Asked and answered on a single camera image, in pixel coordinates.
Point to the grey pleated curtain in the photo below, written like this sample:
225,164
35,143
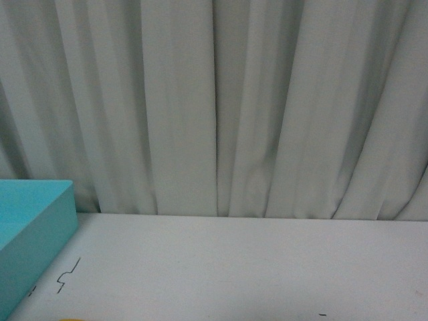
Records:
270,109

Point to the turquoise storage box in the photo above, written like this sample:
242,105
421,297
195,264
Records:
38,217

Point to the yellow beetle toy car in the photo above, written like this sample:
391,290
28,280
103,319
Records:
70,319

